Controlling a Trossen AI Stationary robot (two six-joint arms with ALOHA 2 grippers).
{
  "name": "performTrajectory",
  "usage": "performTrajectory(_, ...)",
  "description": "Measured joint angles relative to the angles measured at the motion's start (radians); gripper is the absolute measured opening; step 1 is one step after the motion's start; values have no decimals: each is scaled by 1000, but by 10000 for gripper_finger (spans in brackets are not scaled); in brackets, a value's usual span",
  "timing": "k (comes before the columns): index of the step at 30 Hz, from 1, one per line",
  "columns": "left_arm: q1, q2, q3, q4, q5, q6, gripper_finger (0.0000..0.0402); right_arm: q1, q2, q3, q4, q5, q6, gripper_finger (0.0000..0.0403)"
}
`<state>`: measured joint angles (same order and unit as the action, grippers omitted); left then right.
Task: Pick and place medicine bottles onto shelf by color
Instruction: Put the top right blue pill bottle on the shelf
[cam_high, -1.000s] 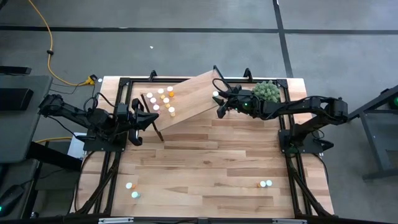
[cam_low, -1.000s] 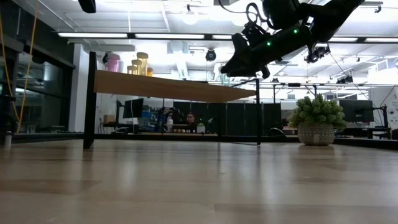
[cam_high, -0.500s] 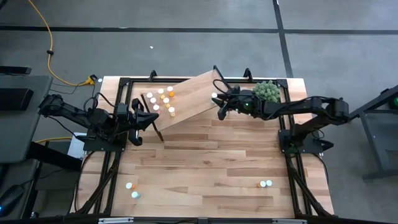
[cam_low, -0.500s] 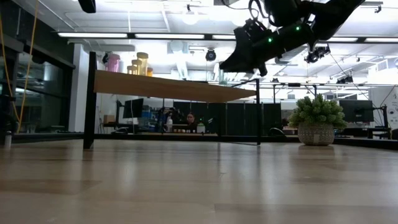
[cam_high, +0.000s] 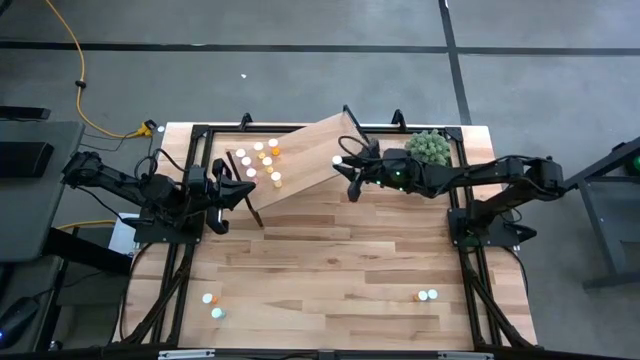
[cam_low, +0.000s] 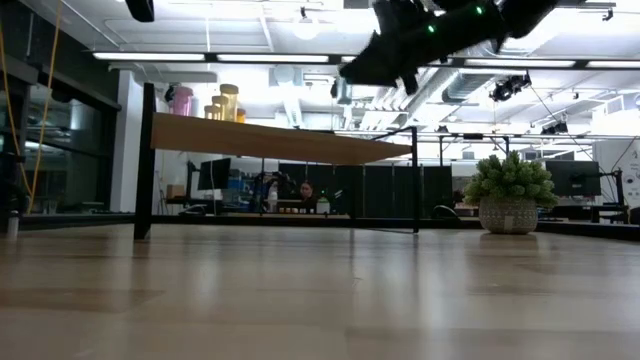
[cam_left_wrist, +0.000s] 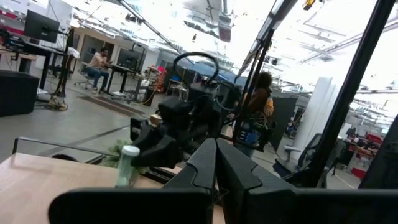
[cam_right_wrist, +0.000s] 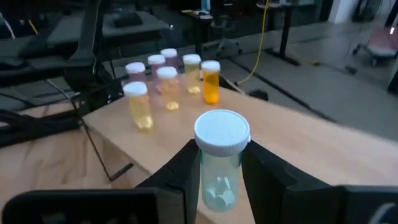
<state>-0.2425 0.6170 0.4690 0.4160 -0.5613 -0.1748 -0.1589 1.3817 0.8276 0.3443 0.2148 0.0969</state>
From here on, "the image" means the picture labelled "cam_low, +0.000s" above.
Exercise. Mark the green plant in patterned pot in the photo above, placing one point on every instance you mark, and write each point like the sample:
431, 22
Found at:
507, 185

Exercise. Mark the person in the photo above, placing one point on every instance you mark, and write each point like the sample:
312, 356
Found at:
307, 191

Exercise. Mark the white device with green light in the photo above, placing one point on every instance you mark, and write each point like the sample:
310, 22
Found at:
323, 206

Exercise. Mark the brown cardboard box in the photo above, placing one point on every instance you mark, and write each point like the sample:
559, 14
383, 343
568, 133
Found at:
176, 191

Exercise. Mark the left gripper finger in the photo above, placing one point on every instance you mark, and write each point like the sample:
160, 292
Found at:
141, 9

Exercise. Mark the black track spotlight pair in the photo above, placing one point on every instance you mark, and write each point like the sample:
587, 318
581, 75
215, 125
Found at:
554, 129

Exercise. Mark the black office chair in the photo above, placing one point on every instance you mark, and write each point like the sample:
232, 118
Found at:
444, 212

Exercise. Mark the yellow medicine bottle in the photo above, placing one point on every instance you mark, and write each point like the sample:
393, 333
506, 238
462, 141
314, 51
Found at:
218, 102
230, 102

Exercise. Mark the wooden shelf with black frame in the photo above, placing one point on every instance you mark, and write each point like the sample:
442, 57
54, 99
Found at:
275, 142

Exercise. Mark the black track spotlight cluster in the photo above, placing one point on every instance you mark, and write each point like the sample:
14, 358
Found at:
507, 89

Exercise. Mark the white globe ceiling lamp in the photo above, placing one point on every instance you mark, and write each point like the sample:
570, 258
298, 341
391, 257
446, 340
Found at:
306, 29

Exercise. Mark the pink medicine bottle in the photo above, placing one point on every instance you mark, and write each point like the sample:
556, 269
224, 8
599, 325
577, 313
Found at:
183, 102

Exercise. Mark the black table edge rail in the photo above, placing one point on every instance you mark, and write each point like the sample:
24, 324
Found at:
75, 220

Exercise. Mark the wide black computer monitor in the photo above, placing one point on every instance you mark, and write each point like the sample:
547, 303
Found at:
572, 178

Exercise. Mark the small white cylinder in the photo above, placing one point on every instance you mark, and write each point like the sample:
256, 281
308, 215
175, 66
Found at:
12, 225

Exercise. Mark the black round ceiling spotlight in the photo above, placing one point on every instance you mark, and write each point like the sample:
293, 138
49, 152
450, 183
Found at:
169, 94

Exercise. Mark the yellow-green medicine bottle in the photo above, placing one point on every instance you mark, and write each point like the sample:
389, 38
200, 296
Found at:
209, 114

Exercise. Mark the black room divider panels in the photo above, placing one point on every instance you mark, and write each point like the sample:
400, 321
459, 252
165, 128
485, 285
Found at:
380, 192

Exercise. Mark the white poster board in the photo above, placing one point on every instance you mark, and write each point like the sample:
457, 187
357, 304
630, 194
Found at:
632, 175

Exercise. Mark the silver ventilation duct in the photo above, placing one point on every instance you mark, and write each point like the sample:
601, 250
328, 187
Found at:
465, 87

